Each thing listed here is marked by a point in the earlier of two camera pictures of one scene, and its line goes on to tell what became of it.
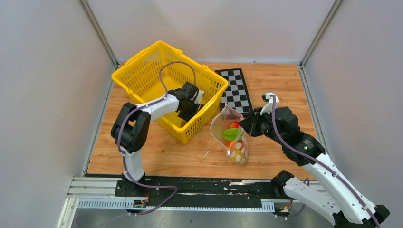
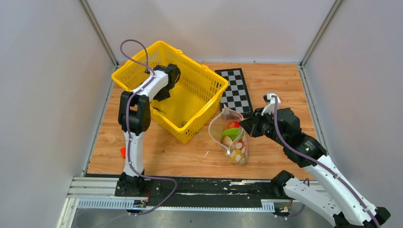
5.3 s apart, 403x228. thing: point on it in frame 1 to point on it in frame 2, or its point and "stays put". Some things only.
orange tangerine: (230, 144) to (243, 143)
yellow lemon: (237, 156) stays put
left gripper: (187, 118) to (160, 98)
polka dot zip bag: (225, 128) stays put
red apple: (234, 124) stays put
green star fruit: (233, 134) stays put
